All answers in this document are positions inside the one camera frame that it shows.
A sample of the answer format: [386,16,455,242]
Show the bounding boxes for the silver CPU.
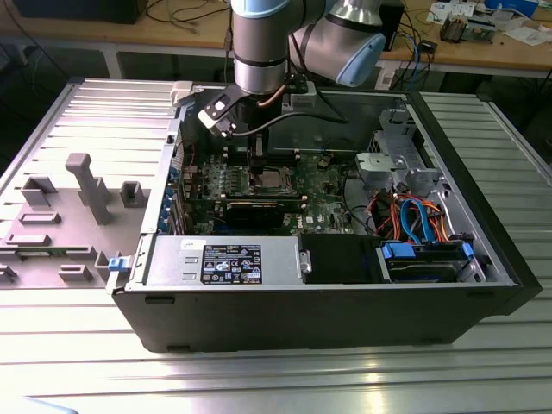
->
[254,170,286,189]

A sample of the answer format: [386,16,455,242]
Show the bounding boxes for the metal socket cover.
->
[248,166,298,194]

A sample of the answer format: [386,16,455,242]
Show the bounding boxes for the CPU socket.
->
[244,165,299,196]

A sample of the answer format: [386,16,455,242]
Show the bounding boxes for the graphics card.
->
[223,198,286,229]

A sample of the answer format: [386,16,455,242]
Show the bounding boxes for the green motherboard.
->
[179,146,360,236]

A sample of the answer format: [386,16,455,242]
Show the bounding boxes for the metal drive cage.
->
[369,107,435,173]

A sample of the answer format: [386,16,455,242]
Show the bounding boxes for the wooden desk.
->
[0,0,552,81]

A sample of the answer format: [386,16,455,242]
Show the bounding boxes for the tall black device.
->
[379,0,405,53]

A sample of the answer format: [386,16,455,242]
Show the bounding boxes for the black plastic shroud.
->
[299,235,384,285]

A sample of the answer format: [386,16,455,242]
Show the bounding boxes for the grey power supply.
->
[144,235,302,288]

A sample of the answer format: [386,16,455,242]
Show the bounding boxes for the black box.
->
[12,0,141,25]

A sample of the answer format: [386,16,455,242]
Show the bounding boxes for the grey parts rack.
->
[0,152,153,291]

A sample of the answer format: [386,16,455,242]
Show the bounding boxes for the black PC case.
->
[105,79,543,354]

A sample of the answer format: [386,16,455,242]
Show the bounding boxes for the white paper sheet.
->
[426,2,452,23]

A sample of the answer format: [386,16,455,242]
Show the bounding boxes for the small electronic device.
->
[439,12,470,43]

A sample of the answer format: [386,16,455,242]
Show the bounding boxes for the hard disk in blue carrier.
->
[377,241,475,284]

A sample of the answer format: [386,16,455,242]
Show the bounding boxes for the grey device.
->
[467,16,497,44]

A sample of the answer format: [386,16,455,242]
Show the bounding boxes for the green RAM stick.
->
[16,248,72,260]

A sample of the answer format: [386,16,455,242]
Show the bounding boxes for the blue box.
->
[485,0,540,14]

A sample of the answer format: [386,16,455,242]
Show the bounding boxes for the white papers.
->
[502,25,552,47]

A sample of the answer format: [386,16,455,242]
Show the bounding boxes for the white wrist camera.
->
[197,95,239,138]
[289,80,317,108]

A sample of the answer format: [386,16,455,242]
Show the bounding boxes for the black camera cable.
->
[230,85,351,138]

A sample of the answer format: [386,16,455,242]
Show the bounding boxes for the black wire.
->
[340,161,380,237]

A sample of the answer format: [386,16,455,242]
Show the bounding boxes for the silver metal bracket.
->
[354,152,410,196]

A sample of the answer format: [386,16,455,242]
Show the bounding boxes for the red wire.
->
[367,191,390,222]

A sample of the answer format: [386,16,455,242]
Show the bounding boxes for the blue cable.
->
[411,41,426,85]

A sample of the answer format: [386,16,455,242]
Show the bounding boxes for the blue wire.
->
[399,200,437,247]

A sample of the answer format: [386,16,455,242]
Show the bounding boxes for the orange wire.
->
[374,193,452,242]

